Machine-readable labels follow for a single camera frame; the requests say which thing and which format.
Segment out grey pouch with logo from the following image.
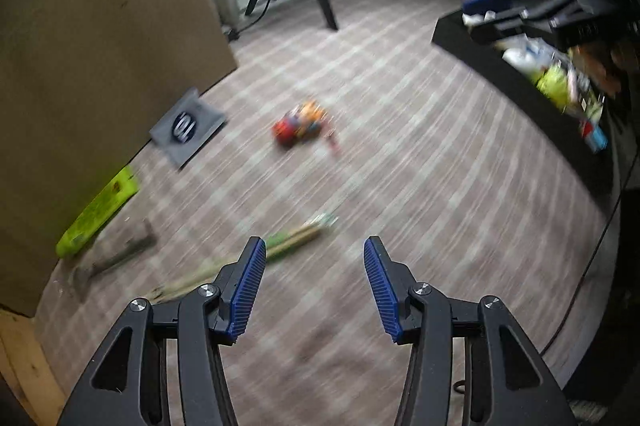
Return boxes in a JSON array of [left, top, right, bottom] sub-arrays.
[[150, 87, 227, 168]]

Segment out large wooden board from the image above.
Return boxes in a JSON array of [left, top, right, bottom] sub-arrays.
[[1, 0, 236, 316]]

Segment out colourful red orange toy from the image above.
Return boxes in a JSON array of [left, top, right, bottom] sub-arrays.
[[271, 100, 338, 153]]

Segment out clutter pile in box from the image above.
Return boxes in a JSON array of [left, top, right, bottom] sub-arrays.
[[461, 0, 616, 152]]

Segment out grey metal tool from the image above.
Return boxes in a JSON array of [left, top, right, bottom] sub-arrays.
[[70, 219, 157, 302]]

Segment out green lotion tube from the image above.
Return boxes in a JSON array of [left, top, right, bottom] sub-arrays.
[[55, 166, 139, 259]]

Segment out black power cable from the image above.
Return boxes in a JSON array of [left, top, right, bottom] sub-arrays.
[[539, 150, 640, 357]]

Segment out wooden chopsticks in wrapper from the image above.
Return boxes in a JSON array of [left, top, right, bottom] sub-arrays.
[[145, 213, 338, 304]]

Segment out black storage box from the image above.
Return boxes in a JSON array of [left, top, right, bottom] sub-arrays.
[[432, 0, 615, 197]]

